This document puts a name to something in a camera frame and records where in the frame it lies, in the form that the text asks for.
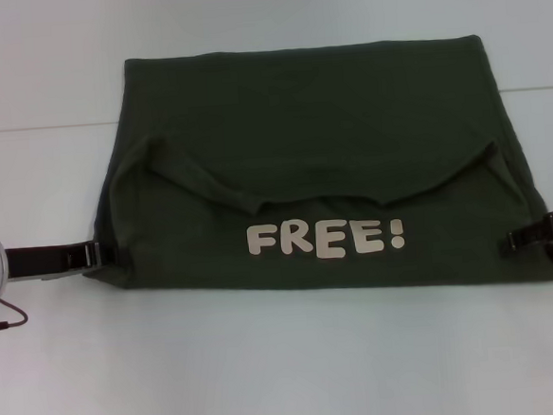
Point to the dark green t-shirt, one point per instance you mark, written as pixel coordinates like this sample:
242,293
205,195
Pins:
310,143

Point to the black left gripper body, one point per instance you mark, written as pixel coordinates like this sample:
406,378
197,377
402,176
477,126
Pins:
43,262

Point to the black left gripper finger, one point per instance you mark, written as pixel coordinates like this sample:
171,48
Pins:
116,259

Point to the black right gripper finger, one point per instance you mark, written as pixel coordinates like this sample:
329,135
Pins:
521,240

